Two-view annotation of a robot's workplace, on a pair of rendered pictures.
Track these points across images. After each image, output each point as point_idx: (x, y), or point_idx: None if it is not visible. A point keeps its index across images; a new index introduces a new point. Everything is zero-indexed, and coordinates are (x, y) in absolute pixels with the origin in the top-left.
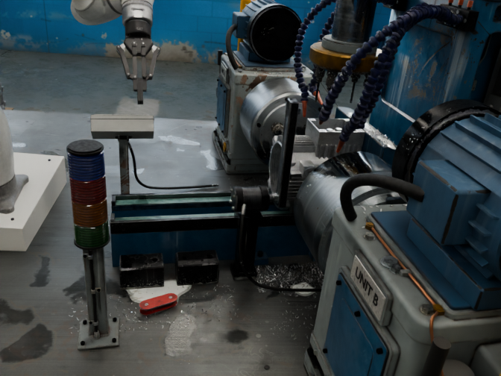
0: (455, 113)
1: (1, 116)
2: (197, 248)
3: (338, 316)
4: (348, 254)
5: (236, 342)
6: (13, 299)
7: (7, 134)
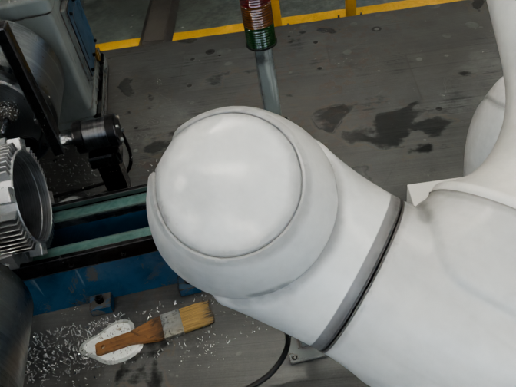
0: None
1: (479, 120)
2: None
3: (79, 31)
4: (55, 1)
5: (156, 142)
6: (373, 150)
7: (468, 146)
